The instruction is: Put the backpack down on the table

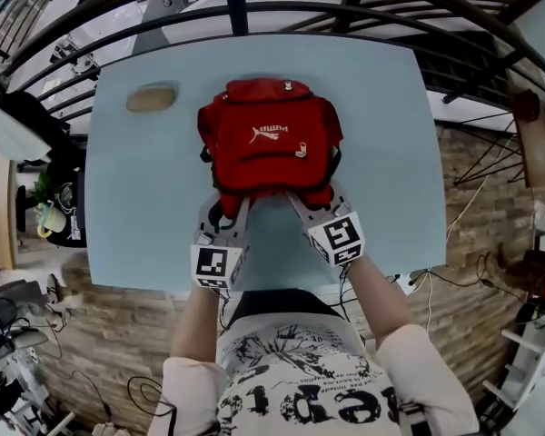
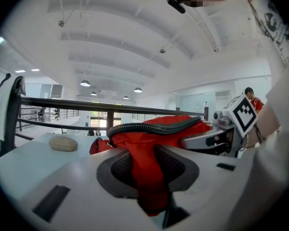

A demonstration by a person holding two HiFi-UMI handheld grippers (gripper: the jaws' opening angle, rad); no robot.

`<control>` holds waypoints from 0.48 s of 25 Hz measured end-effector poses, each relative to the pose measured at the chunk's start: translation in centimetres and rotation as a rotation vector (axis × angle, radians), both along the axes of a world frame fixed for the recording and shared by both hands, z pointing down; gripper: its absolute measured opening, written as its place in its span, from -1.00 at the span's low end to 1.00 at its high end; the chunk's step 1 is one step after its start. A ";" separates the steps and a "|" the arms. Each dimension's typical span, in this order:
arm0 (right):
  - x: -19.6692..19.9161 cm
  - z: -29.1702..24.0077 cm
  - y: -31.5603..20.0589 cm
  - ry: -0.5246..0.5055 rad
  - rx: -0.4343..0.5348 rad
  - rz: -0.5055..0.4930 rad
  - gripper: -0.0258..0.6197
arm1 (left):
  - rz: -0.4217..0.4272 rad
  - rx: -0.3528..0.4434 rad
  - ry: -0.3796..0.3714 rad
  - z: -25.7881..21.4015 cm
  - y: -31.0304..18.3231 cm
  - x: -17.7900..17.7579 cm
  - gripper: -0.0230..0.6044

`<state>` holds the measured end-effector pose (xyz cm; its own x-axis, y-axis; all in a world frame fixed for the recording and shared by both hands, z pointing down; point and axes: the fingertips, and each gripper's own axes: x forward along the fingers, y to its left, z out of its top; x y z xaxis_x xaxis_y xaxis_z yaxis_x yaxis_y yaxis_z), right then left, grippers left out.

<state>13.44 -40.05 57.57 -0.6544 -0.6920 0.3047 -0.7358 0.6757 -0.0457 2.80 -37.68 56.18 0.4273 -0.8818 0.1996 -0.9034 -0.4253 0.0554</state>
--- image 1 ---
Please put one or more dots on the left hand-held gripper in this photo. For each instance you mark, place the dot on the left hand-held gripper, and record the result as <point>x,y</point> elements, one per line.
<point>215,264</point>

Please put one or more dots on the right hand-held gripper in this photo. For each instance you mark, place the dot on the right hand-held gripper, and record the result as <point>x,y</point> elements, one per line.
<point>340,239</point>

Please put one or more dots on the red backpack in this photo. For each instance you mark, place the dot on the red backpack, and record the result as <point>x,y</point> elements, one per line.
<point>268,152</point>

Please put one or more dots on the person's left forearm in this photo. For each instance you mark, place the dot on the person's left forearm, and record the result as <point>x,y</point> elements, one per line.
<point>195,325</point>

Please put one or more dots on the person's right forearm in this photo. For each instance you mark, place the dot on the person's right forearm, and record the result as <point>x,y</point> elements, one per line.
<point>381,302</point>

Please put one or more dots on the light blue table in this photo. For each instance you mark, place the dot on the light blue table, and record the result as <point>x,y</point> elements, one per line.
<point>154,189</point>

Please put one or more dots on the oval wooden disc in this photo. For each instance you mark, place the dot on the oval wooden disc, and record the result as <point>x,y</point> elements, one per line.
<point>151,99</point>

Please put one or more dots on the yellow mug with plant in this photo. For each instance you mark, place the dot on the yellow mug with plant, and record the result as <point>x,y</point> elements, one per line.
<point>54,220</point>

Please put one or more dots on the person's white printed shirt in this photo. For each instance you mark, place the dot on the person's white printed shirt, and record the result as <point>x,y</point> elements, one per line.
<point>300,379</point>

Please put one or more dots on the black office chair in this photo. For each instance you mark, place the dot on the black office chair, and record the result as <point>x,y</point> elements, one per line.
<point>59,143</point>

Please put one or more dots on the black metal staircase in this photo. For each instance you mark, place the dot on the black metal staircase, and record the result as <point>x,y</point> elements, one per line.
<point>463,71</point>

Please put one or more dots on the brown desk with black legs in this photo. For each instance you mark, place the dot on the brown desk with black legs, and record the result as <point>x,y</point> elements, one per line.
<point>538,161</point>

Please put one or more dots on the grey office chair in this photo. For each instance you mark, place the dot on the grey office chair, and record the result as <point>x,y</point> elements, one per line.
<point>9,316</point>

